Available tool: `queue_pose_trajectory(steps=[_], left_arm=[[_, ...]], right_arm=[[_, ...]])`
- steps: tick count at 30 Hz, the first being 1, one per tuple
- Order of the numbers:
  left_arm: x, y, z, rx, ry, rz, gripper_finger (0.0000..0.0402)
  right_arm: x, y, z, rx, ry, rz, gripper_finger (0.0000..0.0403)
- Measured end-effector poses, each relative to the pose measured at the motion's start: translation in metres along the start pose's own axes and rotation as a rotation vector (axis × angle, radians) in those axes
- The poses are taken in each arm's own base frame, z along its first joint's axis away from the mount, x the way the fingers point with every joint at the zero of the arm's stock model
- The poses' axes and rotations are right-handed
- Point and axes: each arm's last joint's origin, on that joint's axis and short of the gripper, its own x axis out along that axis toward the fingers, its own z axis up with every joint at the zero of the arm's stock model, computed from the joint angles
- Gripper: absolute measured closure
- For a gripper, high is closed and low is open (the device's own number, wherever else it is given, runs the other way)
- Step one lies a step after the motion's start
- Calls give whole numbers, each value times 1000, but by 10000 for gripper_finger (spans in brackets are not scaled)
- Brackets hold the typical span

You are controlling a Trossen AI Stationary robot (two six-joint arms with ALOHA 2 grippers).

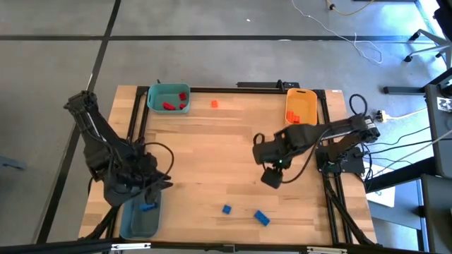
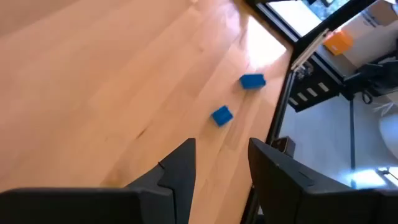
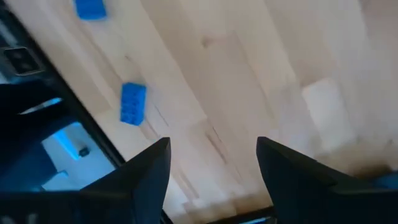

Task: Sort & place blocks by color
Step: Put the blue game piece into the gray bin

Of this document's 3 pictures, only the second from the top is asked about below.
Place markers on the black table frame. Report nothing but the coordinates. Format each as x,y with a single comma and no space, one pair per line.
281,105

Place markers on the silver frame bracket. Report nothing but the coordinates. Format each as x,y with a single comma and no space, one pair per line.
308,51

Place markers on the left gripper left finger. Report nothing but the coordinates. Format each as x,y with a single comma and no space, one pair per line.
124,205

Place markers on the small black box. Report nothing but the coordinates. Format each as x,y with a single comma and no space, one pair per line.
283,145

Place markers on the orange box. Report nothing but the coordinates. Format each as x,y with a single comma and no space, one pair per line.
338,42

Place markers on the long blue block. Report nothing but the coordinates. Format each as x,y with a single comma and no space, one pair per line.
222,116
252,81

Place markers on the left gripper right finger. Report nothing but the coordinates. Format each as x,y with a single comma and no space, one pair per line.
311,202

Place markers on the white box blue print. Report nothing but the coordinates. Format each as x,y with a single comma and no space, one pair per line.
373,34

